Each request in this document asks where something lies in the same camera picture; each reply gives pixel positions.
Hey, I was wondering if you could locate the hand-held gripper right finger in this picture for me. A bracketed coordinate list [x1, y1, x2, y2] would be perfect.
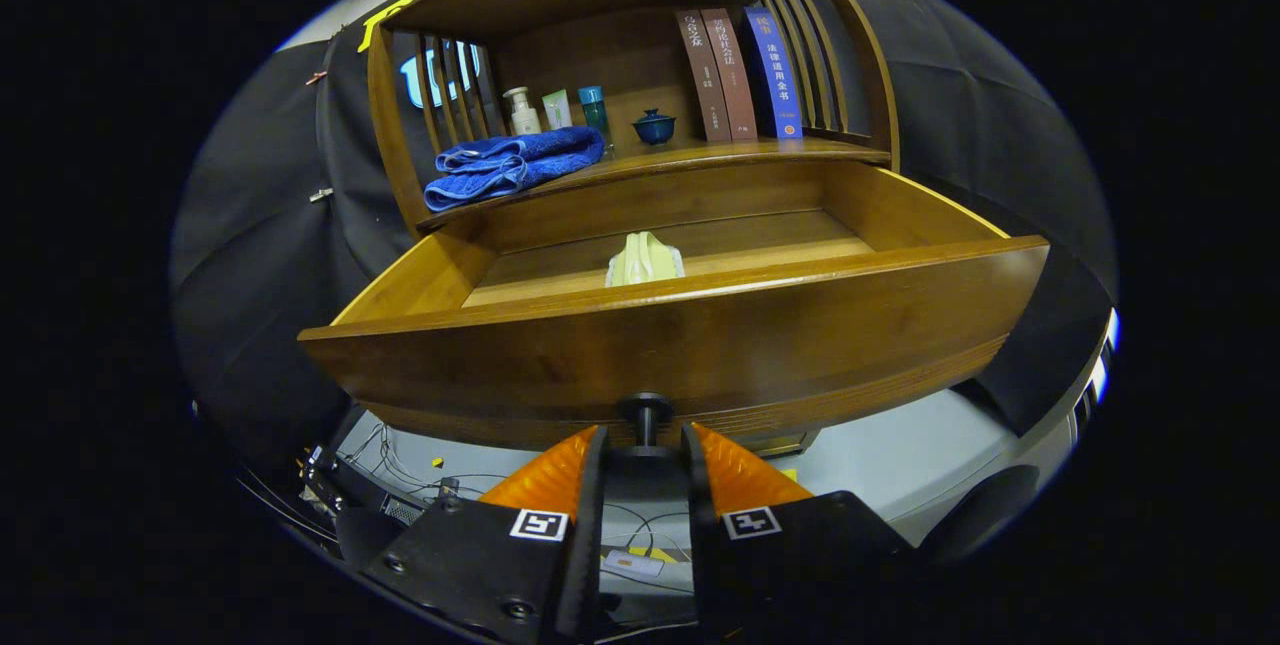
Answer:
[682, 422, 916, 645]

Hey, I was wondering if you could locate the dark blue lidded teacup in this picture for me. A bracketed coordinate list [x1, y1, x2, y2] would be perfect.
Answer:
[632, 108, 678, 146]

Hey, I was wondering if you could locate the dark brown book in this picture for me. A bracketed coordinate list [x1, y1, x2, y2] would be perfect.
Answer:
[675, 9, 733, 144]

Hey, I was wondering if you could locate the white pump bottle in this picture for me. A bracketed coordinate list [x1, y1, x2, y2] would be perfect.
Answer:
[502, 87, 542, 137]

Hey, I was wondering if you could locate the blue book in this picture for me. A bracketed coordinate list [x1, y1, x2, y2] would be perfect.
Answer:
[742, 5, 804, 141]

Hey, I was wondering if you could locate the brown wooden cabinet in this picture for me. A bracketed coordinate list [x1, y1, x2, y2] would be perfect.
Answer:
[366, 0, 901, 236]

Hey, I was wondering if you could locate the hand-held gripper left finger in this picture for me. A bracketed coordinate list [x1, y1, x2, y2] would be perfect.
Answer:
[362, 425, 609, 645]

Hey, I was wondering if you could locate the wooden countertop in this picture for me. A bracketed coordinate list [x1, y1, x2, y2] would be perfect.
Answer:
[415, 133, 893, 232]

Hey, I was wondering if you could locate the reddish brown book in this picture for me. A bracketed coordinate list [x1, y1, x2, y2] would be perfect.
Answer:
[700, 7, 759, 142]

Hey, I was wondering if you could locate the teal bottle with blue cap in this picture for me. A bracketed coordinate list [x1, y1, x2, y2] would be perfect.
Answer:
[578, 86, 611, 141]

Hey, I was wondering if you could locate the white card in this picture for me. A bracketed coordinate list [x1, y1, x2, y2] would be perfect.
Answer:
[603, 550, 666, 578]

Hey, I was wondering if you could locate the wooden drawer with black knob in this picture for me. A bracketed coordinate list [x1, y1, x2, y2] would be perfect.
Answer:
[298, 160, 1051, 456]

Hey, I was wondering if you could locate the folded blue towel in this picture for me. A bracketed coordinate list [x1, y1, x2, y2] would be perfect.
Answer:
[423, 126, 607, 213]

